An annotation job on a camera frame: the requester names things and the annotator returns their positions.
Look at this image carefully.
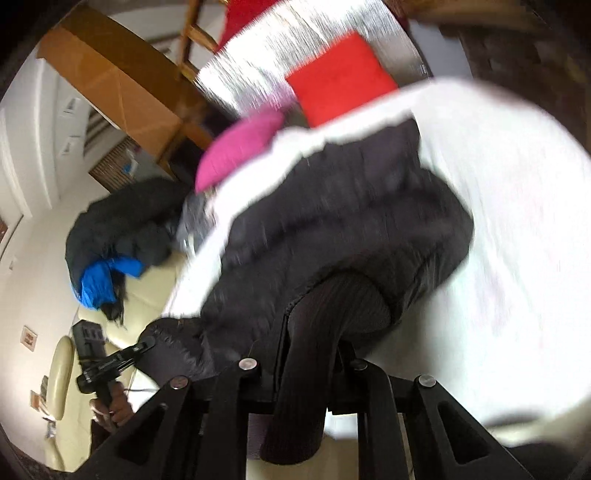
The wooden cabinet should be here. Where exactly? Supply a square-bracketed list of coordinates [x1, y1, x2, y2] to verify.
[36, 4, 214, 163]

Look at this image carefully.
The woven rattan screen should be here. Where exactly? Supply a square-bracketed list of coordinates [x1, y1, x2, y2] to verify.
[89, 137, 140, 191]

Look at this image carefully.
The person's left hand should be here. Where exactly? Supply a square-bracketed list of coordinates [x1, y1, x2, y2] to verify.
[90, 382, 136, 429]

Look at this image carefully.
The person's left forearm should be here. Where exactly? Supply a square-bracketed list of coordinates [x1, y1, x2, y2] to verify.
[89, 418, 125, 464]

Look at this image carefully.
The silver foil insulation panel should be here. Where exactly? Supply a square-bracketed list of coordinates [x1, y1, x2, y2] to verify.
[195, 0, 424, 117]

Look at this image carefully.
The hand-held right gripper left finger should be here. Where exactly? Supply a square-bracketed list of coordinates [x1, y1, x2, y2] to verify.
[83, 305, 296, 480]

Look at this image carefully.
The red cushion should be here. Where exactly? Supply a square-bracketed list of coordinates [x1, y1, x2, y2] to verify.
[285, 31, 399, 130]

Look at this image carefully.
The wooden stair railing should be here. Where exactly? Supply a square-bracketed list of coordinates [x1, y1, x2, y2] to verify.
[177, 0, 225, 80]

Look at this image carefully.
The black quilted jacket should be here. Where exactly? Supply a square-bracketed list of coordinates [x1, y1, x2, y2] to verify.
[137, 117, 476, 468]

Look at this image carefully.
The white quilted blanket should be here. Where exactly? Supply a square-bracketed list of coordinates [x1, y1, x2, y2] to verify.
[168, 78, 591, 446]

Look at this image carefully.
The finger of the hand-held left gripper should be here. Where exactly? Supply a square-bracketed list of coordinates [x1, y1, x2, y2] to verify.
[115, 335, 158, 370]

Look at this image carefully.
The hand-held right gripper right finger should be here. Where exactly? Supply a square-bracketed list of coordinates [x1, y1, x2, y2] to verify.
[323, 344, 539, 480]

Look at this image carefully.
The black puffy coat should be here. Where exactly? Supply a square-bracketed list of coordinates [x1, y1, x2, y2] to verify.
[65, 176, 197, 320]

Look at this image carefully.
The pink cushion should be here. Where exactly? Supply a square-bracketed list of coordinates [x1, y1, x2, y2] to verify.
[194, 110, 287, 195]

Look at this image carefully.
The grey garment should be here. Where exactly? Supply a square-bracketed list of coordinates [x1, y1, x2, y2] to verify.
[177, 191, 219, 254]

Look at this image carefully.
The blue jacket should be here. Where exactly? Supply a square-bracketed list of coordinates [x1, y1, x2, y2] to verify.
[71, 257, 145, 311]

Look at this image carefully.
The red cloth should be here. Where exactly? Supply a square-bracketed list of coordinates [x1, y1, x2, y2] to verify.
[216, 0, 287, 52]

